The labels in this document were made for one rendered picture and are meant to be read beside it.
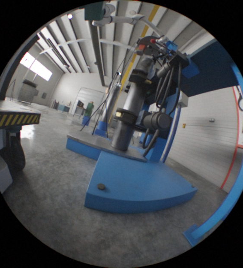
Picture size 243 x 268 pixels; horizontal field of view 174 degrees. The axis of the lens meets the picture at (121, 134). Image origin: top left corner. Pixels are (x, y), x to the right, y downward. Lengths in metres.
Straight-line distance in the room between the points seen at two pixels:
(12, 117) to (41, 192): 0.32
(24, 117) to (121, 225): 0.56
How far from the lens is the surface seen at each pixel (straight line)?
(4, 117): 0.32
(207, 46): 0.72
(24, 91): 8.02
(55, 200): 0.43
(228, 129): 2.28
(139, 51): 1.66
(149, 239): 0.45
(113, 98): 2.24
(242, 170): 0.49
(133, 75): 0.86
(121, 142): 0.82
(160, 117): 0.43
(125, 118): 0.65
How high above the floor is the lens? 0.37
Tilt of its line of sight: 4 degrees down
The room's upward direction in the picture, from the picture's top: 19 degrees clockwise
